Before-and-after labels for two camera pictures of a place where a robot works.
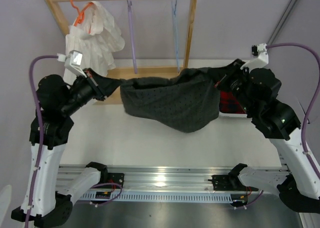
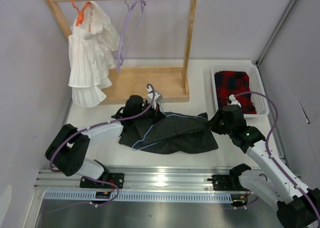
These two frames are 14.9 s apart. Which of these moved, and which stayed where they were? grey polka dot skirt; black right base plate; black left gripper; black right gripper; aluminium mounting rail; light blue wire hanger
Moved: light blue wire hanger; black right gripper; grey polka dot skirt; black left gripper
Stayed: aluminium mounting rail; black right base plate
